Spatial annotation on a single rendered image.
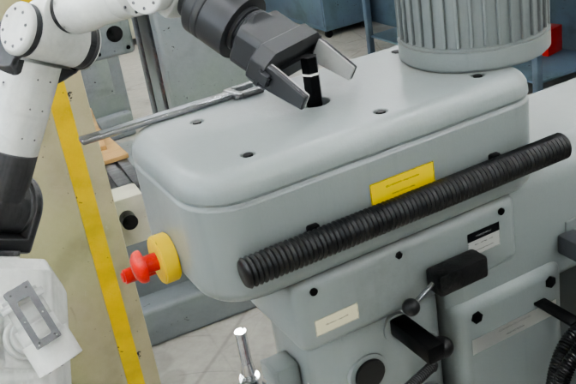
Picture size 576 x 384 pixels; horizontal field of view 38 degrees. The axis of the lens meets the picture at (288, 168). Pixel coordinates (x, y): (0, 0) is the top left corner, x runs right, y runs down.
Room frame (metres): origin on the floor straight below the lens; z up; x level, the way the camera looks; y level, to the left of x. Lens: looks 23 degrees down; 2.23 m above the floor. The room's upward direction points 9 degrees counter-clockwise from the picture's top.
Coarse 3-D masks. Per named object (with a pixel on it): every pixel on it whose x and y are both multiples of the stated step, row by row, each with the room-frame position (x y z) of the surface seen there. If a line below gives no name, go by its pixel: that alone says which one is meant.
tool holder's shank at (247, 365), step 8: (240, 328) 1.43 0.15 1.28; (240, 336) 1.41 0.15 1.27; (240, 344) 1.41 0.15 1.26; (248, 344) 1.41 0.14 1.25; (240, 352) 1.41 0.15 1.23; (248, 352) 1.41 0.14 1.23; (240, 360) 1.41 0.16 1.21; (248, 360) 1.41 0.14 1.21; (248, 368) 1.41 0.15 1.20; (248, 376) 1.40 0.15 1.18
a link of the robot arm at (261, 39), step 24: (216, 0) 1.02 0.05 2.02; (240, 0) 1.02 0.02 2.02; (216, 24) 1.01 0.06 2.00; (240, 24) 1.01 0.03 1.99; (264, 24) 1.01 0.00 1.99; (288, 24) 1.02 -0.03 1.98; (216, 48) 1.02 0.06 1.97; (240, 48) 0.99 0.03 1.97; (264, 48) 0.96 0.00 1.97; (288, 48) 0.97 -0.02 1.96; (312, 48) 1.04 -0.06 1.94; (288, 72) 1.00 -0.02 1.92
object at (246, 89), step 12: (240, 84) 1.07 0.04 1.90; (252, 84) 1.07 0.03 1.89; (216, 96) 1.04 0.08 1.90; (228, 96) 1.03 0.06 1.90; (240, 96) 1.03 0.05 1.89; (180, 108) 1.01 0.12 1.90; (192, 108) 1.01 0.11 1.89; (132, 120) 1.00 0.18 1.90; (144, 120) 0.99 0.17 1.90; (156, 120) 0.99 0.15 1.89; (96, 132) 0.97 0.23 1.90; (108, 132) 0.97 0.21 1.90; (120, 132) 0.97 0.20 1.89; (84, 144) 0.95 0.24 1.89
